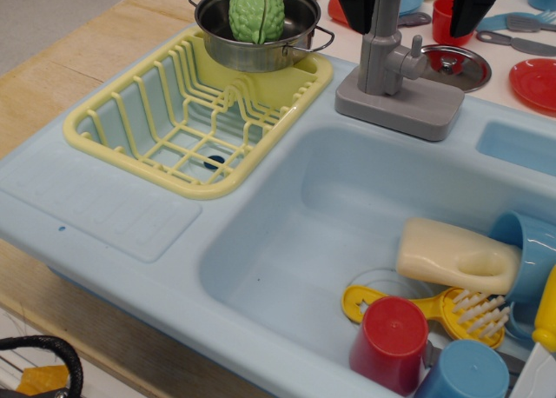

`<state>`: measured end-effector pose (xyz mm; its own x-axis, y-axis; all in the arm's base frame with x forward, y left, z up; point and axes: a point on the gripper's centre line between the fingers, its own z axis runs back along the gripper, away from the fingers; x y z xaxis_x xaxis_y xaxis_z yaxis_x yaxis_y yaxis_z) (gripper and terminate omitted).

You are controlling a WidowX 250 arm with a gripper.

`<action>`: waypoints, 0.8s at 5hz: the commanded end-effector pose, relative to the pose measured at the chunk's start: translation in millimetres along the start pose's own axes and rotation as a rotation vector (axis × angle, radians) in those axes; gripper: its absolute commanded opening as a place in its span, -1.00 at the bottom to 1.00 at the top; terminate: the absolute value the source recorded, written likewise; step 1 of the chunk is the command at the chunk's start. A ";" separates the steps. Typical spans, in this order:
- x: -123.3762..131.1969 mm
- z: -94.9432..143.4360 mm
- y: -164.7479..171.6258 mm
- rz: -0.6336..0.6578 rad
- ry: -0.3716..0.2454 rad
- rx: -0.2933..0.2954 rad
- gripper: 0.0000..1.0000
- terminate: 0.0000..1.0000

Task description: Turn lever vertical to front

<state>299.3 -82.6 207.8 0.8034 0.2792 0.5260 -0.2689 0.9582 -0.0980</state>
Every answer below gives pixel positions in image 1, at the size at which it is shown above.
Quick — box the blue cup in sink front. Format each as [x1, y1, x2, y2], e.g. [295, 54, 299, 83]
[414, 340, 510, 398]

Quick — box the blue toy fork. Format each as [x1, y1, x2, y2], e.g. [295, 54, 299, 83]
[476, 10, 555, 31]

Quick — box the grey toy knife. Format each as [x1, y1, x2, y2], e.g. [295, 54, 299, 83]
[475, 30, 555, 57]

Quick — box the steel toy pot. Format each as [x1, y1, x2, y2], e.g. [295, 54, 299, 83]
[189, 0, 334, 73]

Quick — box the green toy cabbage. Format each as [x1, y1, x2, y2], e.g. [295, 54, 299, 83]
[228, 0, 285, 44]

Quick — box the small red plate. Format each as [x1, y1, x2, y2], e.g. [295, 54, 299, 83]
[328, 0, 348, 25]

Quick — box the grey utensil handle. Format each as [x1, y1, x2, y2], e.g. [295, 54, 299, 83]
[397, 12, 432, 27]

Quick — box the yellow toy bottle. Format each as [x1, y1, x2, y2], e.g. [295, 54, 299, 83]
[532, 267, 556, 354]

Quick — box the yellow object under cable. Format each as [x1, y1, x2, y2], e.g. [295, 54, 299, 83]
[16, 365, 70, 396]

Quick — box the black cable loop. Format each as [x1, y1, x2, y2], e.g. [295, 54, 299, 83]
[0, 335, 84, 398]

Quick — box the yellow plastic dish rack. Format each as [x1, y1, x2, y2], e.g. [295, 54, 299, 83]
[63, 26, 333, 200]

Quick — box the grey toy faucet with lever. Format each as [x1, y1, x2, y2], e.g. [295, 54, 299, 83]
[334, 0, 465, 142]

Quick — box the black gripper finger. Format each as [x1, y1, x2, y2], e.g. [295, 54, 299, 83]
[450, 0, 496, 37]
[339, 0, 375, 33]

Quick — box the light blue toy sink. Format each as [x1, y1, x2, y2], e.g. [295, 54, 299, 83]
[0, 23, 556, 398]

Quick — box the yellow toy dish brush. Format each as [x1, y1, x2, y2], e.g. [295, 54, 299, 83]
[341, 285, 510, 349]

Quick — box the steel pot lid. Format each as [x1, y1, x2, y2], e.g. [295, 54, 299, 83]
[421, 44, 492, 92]

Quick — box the blue mug in sink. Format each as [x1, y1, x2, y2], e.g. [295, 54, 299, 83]
[489, 210, 555, 342]

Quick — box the white toy item corner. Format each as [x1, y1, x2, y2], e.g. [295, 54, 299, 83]
[510, 342, 555, 398]

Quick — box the red plastic plate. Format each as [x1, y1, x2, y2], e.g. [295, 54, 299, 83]
[508, 58, 555, 116]

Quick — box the grey toy spatula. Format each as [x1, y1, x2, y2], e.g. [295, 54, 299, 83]
[506, 14, 556, 32]

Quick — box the red cup on table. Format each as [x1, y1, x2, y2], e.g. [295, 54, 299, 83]
[432, 0, 474, 46]

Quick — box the red cup in sink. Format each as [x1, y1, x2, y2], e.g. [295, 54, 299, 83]
[348, 296, 429, 396]

